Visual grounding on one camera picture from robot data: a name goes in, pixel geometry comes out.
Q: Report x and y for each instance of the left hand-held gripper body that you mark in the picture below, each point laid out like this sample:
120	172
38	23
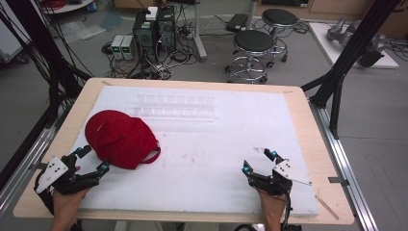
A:
61	174

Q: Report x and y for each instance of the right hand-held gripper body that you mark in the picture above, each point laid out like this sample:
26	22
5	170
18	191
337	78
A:
277	178

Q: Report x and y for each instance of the red baseball cap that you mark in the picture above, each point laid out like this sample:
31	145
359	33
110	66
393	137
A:
120	139

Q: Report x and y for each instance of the person's right hand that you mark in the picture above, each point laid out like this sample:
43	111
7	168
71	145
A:
272	208

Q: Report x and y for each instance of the person's left hand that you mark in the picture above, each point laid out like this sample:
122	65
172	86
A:
69	205

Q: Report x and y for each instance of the wooden stick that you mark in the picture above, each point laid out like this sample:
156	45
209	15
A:
327	207

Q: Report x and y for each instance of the white foam board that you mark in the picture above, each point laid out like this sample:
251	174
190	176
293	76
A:
205	128

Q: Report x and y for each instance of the clear plastic rack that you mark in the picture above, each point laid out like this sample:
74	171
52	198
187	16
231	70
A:
175	107

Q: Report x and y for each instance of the black round stool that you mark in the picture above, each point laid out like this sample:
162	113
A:
279	29
253	54

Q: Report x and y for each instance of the grey power supply unit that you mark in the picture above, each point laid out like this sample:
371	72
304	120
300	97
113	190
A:
129	47
117	47

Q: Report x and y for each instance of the white floor board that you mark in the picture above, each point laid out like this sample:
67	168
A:
346	45

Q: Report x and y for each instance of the black computer tower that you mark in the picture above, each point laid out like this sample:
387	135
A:
166	29
146	33

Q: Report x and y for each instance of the black flat case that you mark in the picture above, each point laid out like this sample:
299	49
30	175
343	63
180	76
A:
236	22

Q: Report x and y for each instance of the grey desk leg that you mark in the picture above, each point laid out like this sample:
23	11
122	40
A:
199	32

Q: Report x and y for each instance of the white box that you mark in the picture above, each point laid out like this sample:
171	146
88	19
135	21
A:
152	13

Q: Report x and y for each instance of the aluminium rail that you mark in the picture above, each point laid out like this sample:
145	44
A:
19	166
344	160

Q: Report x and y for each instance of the black metal frame stand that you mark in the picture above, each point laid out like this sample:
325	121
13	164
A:
48	57
348	57

